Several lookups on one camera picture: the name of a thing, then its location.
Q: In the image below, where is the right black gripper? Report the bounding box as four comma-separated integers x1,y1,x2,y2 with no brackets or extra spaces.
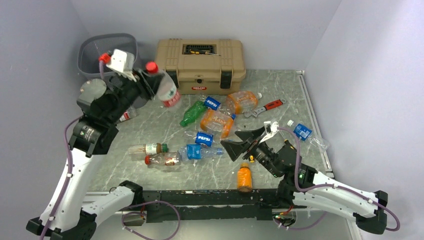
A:
220,126,281,178

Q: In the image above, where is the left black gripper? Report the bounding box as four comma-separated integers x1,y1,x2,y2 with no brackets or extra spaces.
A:
105,66,164,124

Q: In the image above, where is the clear bottle red cap label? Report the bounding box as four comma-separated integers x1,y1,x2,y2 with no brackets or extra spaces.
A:
145,61,182,111

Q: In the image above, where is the orange label bottle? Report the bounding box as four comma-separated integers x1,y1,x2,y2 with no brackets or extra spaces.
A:
225,90,263,115
200,109,237,140

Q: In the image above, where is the small orange juice bottle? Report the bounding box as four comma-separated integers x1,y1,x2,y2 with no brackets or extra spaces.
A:
236,162,253,193

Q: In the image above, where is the pepsi bottle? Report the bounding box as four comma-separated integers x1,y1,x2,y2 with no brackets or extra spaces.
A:
184,131,215,147
199,94,221,111

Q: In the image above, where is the clear bottle blue label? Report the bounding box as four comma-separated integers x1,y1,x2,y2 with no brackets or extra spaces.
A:
177,144,226,161

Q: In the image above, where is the green plastic bottle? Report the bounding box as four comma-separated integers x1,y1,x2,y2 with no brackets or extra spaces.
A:
179,100,208,127

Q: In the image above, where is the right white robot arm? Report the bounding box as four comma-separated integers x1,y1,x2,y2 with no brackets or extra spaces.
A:
220,125,388,235

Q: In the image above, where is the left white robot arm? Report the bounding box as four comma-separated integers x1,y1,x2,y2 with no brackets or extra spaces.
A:
26,70,163,240

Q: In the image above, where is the red label bottle by bin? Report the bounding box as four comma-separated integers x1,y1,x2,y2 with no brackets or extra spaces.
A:
116,105,138,123

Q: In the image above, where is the grey mesh waste bin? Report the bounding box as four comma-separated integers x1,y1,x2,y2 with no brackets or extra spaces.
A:
77,33,142,79

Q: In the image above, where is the brown tea bottle green cap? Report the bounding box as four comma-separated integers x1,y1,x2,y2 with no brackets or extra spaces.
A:
128,143,169,156

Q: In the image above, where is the tan plastic toolbox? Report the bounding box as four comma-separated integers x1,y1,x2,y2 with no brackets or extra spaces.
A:
155,38,247,95

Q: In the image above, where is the screwdriver on toolbox lid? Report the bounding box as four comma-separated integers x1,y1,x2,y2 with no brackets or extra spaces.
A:
187,48,220,56

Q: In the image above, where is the blue label bottle white cap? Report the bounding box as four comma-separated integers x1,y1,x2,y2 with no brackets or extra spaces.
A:
286,120,330,153

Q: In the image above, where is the clear bottle red cap front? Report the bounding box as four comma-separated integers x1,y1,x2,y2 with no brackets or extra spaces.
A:
144,152,182,171

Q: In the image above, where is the red handled adjustable wrench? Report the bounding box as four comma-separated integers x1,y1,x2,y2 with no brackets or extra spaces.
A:
243,99,286,118

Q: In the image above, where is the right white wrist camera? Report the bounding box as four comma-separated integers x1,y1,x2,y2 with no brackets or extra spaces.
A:
259,121,279,143

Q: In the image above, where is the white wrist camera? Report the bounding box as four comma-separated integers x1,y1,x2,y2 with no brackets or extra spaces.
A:
106,49,136,82
259,121,279,143

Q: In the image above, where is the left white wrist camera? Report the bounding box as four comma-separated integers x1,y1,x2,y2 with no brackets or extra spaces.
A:
106,49,136,82

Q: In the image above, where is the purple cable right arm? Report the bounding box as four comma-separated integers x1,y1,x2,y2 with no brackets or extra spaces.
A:
276,126,401,232

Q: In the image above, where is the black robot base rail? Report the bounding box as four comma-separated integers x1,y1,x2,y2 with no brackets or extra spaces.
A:
119,180,299,223

